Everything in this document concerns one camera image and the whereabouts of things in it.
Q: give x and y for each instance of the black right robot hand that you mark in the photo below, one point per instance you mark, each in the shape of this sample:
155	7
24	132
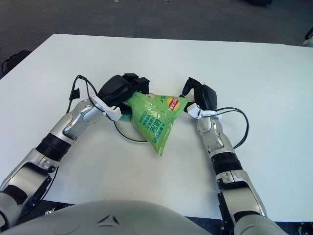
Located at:
206	96

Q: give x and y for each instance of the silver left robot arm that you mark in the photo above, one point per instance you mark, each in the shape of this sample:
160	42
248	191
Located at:
56	137

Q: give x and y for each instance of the green snack bag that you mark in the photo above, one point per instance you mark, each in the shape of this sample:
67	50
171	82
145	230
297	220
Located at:
154	122

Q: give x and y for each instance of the black waist bracket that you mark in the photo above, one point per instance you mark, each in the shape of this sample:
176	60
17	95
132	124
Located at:
50	211

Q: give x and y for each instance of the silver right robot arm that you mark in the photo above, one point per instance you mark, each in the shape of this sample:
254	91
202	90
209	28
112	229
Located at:
227	159

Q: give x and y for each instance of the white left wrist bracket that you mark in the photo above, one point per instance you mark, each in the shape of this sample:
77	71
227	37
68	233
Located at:
110	112

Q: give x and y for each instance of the grey robot torso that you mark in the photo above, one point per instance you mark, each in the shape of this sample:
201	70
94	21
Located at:
105	220

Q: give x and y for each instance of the black backpack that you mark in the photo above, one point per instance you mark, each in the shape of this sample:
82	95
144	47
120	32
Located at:
13	61

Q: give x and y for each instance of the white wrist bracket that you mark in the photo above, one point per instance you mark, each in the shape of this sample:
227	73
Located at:
110	112
195	111

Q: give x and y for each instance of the dark object on floor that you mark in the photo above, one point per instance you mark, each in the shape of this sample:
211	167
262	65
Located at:
256	2

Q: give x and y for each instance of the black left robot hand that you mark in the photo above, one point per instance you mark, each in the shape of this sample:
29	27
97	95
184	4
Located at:
113	91

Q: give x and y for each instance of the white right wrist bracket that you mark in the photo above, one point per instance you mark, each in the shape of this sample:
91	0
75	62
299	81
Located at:
195	111

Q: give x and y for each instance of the white plate black rim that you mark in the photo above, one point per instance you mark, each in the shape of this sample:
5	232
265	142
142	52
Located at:
127	133

